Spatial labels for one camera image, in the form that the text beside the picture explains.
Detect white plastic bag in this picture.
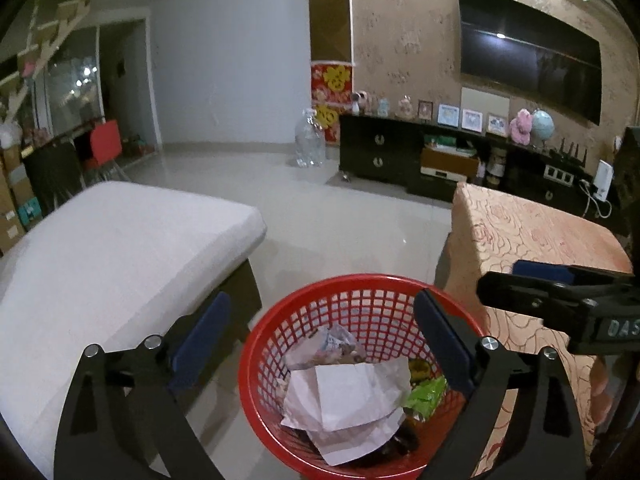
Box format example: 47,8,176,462
0,122,25,150

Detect red festive wall poster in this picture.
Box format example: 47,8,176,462
310,59,355,144

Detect black chair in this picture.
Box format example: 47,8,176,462
22,141,86,213

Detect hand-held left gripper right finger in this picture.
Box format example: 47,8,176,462
413,289,587,480

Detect clear plastic wrapper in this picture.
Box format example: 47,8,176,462
284,324,369,370

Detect stack of cardboard boxes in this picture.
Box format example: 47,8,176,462
0,145,41,257

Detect stacked round tins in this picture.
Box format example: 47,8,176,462
487,150,507,186

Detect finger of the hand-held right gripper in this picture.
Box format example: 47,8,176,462
476,271,601,322
511,259,637,287

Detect white wall panel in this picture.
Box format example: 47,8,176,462
460,86,511,122

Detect wall mounted black television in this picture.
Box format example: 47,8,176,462
456,0,603,127

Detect rose patterned tablecloth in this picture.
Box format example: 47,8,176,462
434,181,635,479

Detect light blue desk globe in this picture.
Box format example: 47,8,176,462
531,108,556,151

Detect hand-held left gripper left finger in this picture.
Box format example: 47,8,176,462
52,291,232,480

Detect white paper napkin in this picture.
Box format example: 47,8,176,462
280,357,413,467

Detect red plastic mesh basket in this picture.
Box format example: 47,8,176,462
238,273,494,479

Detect white staircase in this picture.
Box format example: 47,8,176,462
0,0,105,126

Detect person's right hand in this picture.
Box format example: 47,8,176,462
592,355,617,426

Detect black router with antennas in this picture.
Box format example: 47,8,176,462
549,137,590,165

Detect white power strip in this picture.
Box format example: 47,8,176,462
544,164,576,184

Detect white cushioned bench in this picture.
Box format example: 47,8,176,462
0,180,268,480

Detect white cable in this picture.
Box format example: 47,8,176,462
579,179,615,220

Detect pink plush toy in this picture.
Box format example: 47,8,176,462
508,108,535,145

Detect red chair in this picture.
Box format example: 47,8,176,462
82,119,128,182

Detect white box device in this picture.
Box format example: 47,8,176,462
595,160,615,202

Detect black television cabinet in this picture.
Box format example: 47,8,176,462
338,113,626,235

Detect clear large water jug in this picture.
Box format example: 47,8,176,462
294,108,328,168

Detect green flat packets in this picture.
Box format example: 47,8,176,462
424,135,478,157

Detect green snack wrapper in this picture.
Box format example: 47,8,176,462
403,374,448,420

